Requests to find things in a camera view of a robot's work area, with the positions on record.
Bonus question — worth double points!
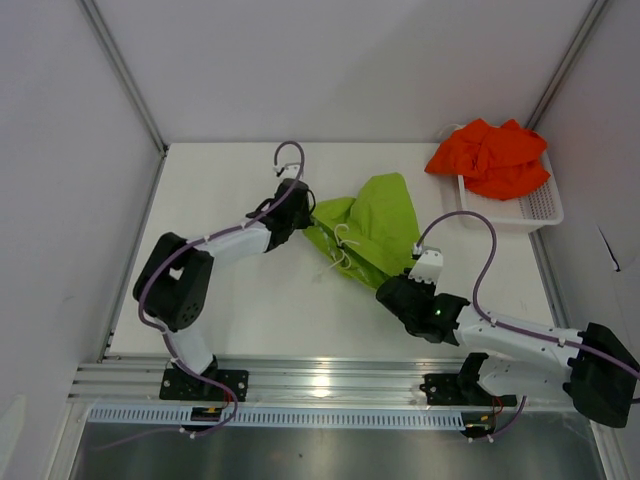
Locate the lime green shorts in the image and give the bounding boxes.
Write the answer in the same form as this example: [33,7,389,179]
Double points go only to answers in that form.
[303,172,420,290]

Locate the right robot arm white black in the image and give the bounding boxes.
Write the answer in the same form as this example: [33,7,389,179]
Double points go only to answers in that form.
[376,275,639,428]

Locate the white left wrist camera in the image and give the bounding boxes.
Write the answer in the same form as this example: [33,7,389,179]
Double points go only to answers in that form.
[273,162,303,180]

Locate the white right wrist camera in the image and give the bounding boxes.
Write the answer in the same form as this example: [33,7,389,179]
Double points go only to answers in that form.
[408,245,444,286]

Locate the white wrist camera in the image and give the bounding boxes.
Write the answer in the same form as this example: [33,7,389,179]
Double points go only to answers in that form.
[273,162,303,180]
[408,245,444,286]

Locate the white slotted cable duct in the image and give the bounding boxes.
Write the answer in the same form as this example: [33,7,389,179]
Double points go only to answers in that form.
[88,404,465,431]

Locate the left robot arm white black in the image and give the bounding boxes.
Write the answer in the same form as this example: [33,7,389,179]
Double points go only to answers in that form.
[132,178,315,400]

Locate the white plastic perforated basket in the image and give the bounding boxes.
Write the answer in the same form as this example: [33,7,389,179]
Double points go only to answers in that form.
[440,124,564,233]

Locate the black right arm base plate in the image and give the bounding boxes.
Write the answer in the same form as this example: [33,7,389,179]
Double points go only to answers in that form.
[419,373,518,407]

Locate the left corner aluminium post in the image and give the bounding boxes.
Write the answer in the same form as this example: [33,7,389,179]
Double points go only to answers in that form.
[76,0,167,155]

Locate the aluminium frame rail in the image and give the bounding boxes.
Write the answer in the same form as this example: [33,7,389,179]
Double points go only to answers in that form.
[67,355,614,412]

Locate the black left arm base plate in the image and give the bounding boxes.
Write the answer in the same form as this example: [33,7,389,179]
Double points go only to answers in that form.
[159,363,249,402]

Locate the orange shorts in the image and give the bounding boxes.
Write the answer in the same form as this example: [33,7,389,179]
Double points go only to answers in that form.
[425,119,551,201]

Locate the corner aluminium post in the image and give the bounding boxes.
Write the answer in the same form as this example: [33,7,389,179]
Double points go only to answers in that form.
[525,0,614,130]
[76,0,167,155]

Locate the right corner aluminium post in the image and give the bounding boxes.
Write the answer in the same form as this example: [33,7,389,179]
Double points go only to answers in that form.
[525,0,614,130]

